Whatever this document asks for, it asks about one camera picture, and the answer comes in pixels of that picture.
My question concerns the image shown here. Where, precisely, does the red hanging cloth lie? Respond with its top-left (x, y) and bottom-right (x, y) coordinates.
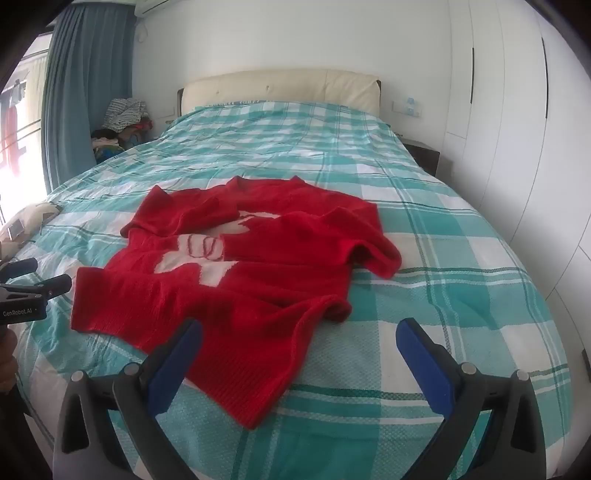
top-left (0, 80), bottom-right (28, 178)

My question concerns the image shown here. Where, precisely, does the red knitted sweater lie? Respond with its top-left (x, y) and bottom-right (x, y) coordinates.
top-left (71, 175), bottom-right (403, 431)

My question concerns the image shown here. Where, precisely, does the person's left hand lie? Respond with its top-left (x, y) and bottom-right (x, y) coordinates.
top-left (0, 325), bottom-right (19, 395)

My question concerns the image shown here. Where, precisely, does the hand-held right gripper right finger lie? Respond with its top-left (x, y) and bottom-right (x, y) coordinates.
top-left (396, 318), bottom-right (548, 480)

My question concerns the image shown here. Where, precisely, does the white wardrobe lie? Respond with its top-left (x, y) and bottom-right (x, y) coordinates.
top-left (441, 0), bottom-right (591, 384)

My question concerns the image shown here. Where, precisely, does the dark wooden nightstand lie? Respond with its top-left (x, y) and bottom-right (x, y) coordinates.
top-left (398, 135), bottom-right (441, 177)

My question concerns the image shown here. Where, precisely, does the blue curtain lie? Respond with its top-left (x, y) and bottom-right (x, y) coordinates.
top-left (41, 4), bottom-right (139, 197)

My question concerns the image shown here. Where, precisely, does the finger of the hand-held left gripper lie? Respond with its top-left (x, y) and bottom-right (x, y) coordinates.
top-left (0, 274), bottom-right (73, 302)
top-left (0, 257), bottom-right (39, 280)

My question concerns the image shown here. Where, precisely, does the teal plaid bedspread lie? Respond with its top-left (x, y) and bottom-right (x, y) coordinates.
top-left (11, 100), bottom-right (575, 480)

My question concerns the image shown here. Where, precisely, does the cream pillow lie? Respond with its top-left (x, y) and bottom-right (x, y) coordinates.
top-left (177, 68), bottom-right (382, 121)

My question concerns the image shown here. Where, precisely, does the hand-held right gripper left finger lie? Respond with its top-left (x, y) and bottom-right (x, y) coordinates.
top-left (53, 318), bottom-right (204, 480)

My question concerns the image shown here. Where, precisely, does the pile of clothes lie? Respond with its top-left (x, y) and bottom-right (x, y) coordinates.
top-left (90, 97), bottom-right (154, 163)

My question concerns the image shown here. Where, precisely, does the beige cushion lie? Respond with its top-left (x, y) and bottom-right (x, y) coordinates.
top-left (0, 202), bottom-right (63, 264)

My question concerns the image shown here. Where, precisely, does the white wall socket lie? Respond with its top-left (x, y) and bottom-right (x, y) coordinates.
top-left (392, 96), bottom-right (423, 117)

